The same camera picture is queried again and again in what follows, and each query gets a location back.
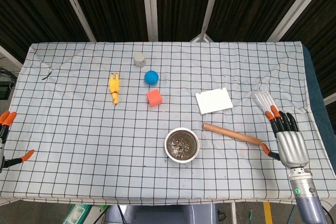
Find blue table edge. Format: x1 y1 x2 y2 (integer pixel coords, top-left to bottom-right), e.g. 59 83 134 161
301 44 336 177

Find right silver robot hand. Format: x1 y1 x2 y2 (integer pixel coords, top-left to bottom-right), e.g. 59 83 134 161
260 105 310 169

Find stainless steel bowl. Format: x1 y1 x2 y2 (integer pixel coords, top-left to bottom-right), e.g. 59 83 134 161
164 127 201 164

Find clear plastic tube bundle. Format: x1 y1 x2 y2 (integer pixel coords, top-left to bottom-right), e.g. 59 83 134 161
250 90 276 112

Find blue ball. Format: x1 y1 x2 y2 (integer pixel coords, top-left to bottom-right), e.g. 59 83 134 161
144 70 160 86

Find checkered white tablecloth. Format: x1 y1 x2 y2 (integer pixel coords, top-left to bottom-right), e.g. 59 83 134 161
0 41 336 206

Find yellow rubber chicken toy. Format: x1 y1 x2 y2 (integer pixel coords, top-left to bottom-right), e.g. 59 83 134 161
108 72 121 106

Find orange cube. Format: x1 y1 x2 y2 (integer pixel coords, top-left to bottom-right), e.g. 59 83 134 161
146 89 163 108

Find white frame post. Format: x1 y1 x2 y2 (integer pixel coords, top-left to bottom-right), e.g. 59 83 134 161
141 0 159 42
190 0 224 42
55 0 97 42
267 0 332 42

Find white flat board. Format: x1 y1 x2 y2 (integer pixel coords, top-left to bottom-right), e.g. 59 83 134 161
195 87 234 115

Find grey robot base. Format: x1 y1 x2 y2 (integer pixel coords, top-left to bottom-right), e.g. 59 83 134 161
104 204 218 224

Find black electronics box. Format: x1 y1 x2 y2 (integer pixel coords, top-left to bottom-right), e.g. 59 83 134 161
0 70 17 100

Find green and white box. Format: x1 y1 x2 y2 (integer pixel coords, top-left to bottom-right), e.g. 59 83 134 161
61 204 92 224

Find grey cylindrical jar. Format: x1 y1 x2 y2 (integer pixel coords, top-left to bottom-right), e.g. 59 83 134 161
133 52 146 67

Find crushed spices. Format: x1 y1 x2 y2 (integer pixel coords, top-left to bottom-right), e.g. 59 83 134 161
169 137 195 158

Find wooden pestle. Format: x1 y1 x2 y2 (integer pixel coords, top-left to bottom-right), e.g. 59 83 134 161
202 123 263 146

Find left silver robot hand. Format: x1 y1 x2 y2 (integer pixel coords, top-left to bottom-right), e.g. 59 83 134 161
0 111 35 174

